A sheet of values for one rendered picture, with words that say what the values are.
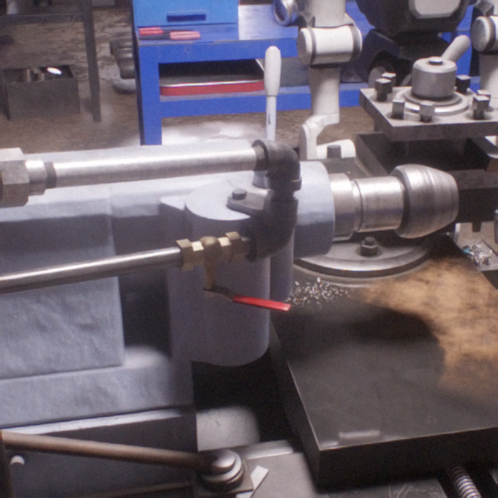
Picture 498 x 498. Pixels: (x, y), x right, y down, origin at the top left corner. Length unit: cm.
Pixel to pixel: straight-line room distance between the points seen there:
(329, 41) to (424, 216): 90
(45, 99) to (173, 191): 385
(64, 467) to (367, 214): 44
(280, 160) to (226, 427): 54
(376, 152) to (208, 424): 47
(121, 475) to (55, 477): 7
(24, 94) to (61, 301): 382
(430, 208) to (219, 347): 30
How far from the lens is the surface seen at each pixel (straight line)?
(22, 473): 89
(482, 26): 195
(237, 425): 116
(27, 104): 464
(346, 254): 112
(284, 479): 87
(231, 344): 82
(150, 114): 268
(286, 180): 72
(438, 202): 93
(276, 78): 84
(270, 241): 74
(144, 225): 81
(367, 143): 120
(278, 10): 287
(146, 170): 66
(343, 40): 178
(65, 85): 463
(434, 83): 113
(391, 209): 92
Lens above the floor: 149
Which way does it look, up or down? 29 degrees down
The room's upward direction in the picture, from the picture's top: straight up
